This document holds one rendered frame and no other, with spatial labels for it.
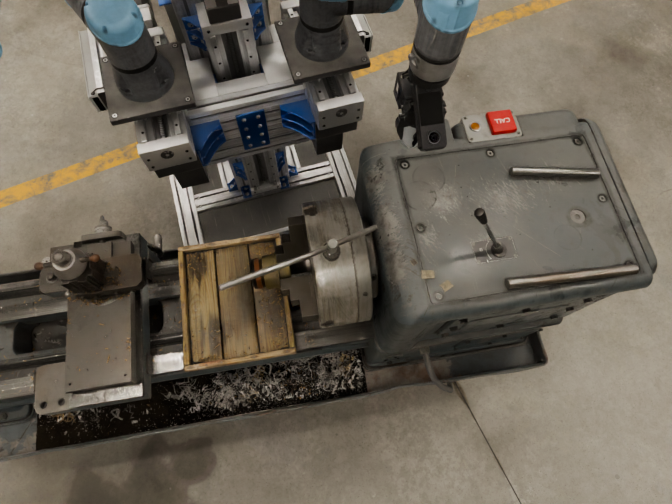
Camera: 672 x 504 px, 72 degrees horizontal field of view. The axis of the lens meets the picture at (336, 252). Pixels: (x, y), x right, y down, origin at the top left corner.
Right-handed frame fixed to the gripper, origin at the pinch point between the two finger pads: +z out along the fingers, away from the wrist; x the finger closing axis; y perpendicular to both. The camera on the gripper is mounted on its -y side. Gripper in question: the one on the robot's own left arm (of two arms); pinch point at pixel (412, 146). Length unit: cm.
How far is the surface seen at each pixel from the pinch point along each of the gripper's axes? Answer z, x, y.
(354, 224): 14.3, 12.9, -8.8
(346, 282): 17.1, 17.0, -20.9
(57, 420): 80, 111, -31
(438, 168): 12.3, -8.8, 0.6
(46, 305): 51, 99, -2
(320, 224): 14.5, 20.3, -7.4
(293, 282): 27.5, 28.6, -15.6
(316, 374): 79, 27, -33
